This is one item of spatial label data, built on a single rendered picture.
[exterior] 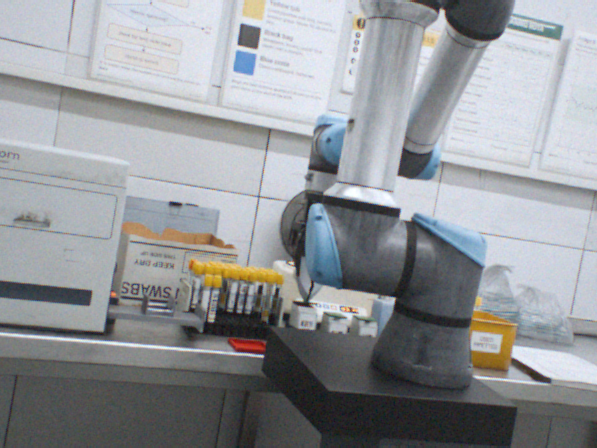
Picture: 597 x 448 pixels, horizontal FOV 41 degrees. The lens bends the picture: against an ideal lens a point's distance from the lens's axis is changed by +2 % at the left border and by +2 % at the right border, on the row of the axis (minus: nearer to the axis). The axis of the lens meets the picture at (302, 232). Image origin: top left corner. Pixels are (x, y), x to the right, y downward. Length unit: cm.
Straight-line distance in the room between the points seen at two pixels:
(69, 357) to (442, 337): 60
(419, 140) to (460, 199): 93
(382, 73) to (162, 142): 99
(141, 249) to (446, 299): 75
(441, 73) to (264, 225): 92
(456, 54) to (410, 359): 47
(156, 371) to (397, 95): 64
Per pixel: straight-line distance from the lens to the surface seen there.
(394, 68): 112
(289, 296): 177
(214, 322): 151
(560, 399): 172
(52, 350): 135
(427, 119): 135
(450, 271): 113
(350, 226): 109
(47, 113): 199
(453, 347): 116
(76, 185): 135
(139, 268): 167
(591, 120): 251
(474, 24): 122
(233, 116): 200
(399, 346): 115
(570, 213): 251
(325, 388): 104
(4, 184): 135
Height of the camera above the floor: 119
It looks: 4 degrees down
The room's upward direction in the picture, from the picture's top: 10 degrees clockwise
